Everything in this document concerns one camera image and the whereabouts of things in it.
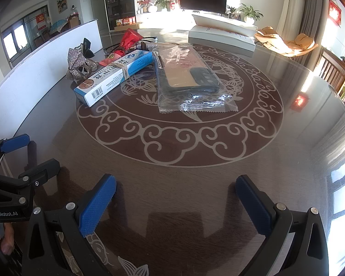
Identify dark glass display cabinet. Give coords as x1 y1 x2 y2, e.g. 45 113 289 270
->
102 0 137 32

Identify lounge chair with orange cushions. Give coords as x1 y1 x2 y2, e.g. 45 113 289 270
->
254 26 319 57

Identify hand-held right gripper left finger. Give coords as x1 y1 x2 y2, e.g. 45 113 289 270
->
21 174 117 276

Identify red foil packet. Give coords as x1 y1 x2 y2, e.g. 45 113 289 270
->
119 28 144 52

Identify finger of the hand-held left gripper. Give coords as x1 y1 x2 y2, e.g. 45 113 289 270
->
0 134 31 174
18 159 61 192

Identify phone case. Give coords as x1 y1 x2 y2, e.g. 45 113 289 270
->
155 43 239 114

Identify person's left hand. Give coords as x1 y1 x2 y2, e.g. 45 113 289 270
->
0 224 15 256

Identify white television console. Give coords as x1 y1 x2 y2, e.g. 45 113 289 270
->
135 11 248 32

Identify red wall hanging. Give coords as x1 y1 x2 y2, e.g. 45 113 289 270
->
328 0 342 28

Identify blue and white medicine box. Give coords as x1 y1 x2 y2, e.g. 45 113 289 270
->
74 49 154 107

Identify red door poster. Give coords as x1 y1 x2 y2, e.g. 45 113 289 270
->
36 14 48 31

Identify black hair clip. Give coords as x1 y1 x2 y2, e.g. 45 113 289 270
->
82 37 95 58

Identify white box lid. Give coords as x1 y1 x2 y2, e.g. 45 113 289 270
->
192 13 258 37

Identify cardboard box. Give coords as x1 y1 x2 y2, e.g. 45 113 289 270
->
113 21 143 32

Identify red flowers in vase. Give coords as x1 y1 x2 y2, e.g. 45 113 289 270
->
136 0 153 13

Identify black frame eyeglasses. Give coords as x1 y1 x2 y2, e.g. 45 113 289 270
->
103 36 158 55

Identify black television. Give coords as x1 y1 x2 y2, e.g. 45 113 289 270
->
180 0 228 15

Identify leafy green plant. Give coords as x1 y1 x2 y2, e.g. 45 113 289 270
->
155 0 171 12

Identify grey curtain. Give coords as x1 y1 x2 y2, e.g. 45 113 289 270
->
300 0 325 66

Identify green plant in white pot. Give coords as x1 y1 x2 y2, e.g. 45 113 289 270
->
237 3 263 23

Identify small red and gold packet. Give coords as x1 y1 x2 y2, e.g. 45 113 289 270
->
99 50 124 66

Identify white partition board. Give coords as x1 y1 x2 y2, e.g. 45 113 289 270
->
0 20 103 150

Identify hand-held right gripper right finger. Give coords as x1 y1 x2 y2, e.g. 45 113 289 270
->
235 175 330 276

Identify wooden slatted chair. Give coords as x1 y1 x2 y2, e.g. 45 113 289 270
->
316 46 345 91

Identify silver rhinestone bow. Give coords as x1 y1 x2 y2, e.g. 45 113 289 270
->
66 47 88 81

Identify flat white box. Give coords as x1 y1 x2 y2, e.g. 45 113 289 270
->
188 25 256 53

